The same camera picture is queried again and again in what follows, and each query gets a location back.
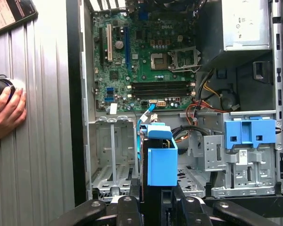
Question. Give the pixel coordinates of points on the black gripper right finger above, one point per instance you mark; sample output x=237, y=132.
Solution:
x=191, y=212

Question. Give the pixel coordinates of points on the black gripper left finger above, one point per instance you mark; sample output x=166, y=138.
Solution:
x=127, y=212

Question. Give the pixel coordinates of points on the hard disk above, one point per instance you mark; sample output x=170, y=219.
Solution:
x=162, y=167

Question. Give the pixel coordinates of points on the metal disk bay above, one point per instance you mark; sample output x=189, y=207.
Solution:
x=113, y=164

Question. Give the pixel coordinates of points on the person's bare hand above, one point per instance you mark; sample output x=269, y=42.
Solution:
x=7, y=117

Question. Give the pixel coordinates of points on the metal drive cage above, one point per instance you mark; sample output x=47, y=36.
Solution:
x=240, y=169

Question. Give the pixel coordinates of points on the blue plastic drive latch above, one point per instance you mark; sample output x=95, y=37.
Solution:
x=247, y=134

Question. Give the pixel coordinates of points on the black round case speaker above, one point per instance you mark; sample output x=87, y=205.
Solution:
x=228, y=101

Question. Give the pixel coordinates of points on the black RAM slot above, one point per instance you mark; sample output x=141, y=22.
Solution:
x=162, y=95
x=162, y=87
x=162, y=91
x=162, y=83

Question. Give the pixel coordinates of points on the black open PC case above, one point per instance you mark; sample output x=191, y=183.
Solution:
x=73, y=94

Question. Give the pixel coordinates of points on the green motherboard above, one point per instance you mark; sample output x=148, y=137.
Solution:
x=141, y=77

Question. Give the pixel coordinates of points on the thin metal locking lever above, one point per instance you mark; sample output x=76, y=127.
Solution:
x=186, y=69

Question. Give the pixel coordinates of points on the CPU socket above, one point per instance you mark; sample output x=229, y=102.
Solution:
x=159, y=61

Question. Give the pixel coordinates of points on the metal socket cover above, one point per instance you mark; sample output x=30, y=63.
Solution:
x=185, y=49

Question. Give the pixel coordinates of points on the blue expansion slot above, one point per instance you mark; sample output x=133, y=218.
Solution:
x=126, y=47

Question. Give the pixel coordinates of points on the black expansion slot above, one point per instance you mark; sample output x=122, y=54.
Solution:
x=101, y=47

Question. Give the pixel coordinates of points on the silver coin cell battery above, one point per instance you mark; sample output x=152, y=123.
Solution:
x=119, y=44

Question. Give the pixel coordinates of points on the white expansion slot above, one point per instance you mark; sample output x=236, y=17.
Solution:
x=109, y=42

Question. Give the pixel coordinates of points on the grey power supply unit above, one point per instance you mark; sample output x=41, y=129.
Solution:
x=245, y=23

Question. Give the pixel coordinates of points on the black case fan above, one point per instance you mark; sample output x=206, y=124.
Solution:
x=169, y=3

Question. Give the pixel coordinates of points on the black flat device with label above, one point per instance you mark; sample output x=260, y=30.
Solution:
x=9, y=14

